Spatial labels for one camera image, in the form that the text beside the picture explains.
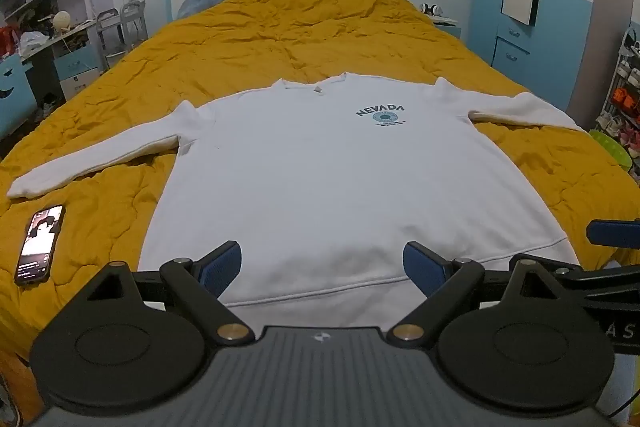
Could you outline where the white plastic bag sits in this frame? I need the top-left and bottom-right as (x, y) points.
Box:
(19, 32), (50, 50)

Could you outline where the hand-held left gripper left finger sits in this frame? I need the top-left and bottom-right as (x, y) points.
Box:
(84, 240), (252, 346)

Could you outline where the blue and white wardrobe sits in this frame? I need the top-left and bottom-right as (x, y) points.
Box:
(472, 0), (603, 110)

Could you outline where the shoe rack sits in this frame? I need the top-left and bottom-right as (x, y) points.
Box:
(594, 26), (640, 158)

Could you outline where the red bag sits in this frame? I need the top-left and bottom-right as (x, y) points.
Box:
(0, 26), (18, 58)

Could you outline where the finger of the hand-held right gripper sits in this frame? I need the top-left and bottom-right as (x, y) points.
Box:
(510, 252), (640, 308)
(586, 218), (640, 247)

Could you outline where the blue nightstand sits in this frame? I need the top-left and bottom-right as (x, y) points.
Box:
(431, 14), (464, 40)

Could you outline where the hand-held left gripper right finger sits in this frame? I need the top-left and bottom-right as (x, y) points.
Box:
(385, 241), (585, 344)

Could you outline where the white printed sweatshirt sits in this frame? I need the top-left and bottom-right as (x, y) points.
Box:
(6, 74), (587, 308)

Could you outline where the yellow quilted blanket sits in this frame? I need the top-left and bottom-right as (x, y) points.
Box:
(0, 0), (640, 413)

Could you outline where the black smartphone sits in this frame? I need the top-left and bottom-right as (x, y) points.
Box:
(14, 205), (67, 286)

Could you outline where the blue and white desk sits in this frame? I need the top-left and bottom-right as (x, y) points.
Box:
(0, 19), (110, 128)

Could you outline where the grey chair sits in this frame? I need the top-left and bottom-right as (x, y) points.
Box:
(96, 1), (149, 68)

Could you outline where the green plastic basin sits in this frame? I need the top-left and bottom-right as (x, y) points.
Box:
(588, 129), (634, 171)

